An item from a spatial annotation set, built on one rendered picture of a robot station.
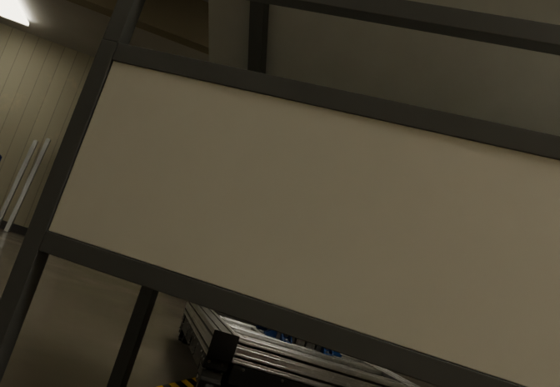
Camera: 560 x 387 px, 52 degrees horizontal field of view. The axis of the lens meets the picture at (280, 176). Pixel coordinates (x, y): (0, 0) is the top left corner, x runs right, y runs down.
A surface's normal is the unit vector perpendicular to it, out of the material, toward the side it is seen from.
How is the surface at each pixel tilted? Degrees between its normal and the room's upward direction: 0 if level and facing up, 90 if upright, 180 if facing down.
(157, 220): 90
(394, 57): 135
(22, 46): 90
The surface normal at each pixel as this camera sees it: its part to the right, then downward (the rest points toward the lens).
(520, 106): -0.36, 0.49
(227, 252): -0.21, -0.25
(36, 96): 0.22, -0.11
